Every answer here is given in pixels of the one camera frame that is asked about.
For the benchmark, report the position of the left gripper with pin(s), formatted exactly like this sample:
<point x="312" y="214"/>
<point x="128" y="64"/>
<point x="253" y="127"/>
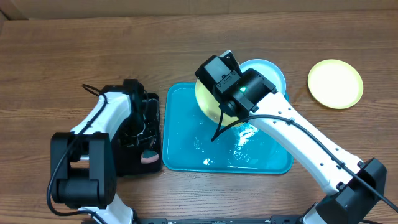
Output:
<point x="127" y="142"/>

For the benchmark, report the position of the pink and green sponge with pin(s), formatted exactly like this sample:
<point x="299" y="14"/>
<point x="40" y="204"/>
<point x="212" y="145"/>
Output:
<point x="149" y="156"/>

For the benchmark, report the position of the yellow-green plate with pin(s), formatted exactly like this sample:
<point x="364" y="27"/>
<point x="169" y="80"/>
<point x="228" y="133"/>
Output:
<point x="335" y="84"/>
<point x="207" y="103"/>

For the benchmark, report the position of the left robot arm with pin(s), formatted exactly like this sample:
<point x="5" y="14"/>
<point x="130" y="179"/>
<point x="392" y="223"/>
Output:
<point x="83" y="176"/>

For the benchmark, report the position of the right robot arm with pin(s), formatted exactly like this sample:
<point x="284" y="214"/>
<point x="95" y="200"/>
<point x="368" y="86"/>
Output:
<point x="250" y="94"/>

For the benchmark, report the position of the black plastic tray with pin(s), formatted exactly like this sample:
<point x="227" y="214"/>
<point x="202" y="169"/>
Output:
<point x="139" y="154"/>

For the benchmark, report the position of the teal plastic tray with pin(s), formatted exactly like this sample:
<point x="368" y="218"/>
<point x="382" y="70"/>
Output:
<point x="187" y="144"/>

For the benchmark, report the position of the light blue plate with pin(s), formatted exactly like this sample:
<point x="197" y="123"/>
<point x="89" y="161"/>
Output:
<point x="268" y="70"/>

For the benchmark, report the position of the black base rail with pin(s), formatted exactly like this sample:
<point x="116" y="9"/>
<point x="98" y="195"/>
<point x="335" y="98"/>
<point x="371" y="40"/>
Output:
<point x="275" y="219"/>

